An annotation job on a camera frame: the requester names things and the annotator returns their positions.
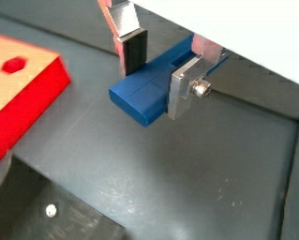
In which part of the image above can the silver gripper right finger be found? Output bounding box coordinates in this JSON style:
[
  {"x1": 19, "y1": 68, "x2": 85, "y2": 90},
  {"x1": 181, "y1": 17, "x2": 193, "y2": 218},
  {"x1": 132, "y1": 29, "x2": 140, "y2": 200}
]
[{"x1": 168, "y1": 34, "x2": 225, "y2": 120}]

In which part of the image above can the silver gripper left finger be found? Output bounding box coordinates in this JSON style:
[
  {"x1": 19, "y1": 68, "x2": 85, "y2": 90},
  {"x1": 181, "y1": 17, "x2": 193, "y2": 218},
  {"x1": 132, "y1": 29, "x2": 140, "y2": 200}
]
[{"x1": 98, "y1": 0, "x2": 149, "y2": 76}]

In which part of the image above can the blue square-circle forked object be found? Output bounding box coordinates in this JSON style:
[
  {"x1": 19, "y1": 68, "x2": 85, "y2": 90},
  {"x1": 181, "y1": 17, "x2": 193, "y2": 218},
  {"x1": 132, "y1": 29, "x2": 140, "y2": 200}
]
[{"x1": 110, "y1": 36, "x2": 229, "y2": 127}]

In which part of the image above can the red shape-sorter fixture block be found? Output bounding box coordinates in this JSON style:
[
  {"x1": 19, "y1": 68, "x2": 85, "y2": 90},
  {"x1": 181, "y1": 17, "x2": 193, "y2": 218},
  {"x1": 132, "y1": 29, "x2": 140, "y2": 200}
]
[{"x1": 0, "y1": 35, "x2": 70, "y2": 160}]

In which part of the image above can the black curved regrasp stand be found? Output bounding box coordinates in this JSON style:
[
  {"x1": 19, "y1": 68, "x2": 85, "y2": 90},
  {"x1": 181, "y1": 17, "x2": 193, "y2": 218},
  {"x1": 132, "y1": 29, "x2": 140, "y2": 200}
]
[{"x1": 0, "y1": 157, "x2": 125, "y2": 240}]

